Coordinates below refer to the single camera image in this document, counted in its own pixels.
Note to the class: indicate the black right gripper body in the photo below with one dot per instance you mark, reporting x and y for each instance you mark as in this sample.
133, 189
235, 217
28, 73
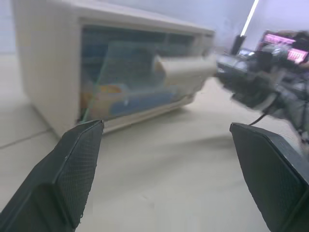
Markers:
253, 82

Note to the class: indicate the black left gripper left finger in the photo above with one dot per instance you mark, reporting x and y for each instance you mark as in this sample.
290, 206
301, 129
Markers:
60, 174

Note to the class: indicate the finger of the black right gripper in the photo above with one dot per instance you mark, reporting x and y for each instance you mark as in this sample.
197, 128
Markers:
227, 70

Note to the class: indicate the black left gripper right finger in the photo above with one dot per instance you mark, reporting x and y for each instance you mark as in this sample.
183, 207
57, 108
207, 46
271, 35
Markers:
270, 174

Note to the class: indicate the cream toaster oven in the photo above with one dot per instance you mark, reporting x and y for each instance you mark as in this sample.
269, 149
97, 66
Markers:
50, 67

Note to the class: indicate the monitor with pink screen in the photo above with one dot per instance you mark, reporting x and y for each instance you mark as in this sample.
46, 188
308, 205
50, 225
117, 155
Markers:
287, 46

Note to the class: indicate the white light strip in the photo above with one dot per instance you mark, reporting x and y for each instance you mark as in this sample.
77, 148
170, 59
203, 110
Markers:
251, 14

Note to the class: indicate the black stand post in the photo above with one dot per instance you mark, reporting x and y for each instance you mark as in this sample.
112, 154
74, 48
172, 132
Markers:
238, 44

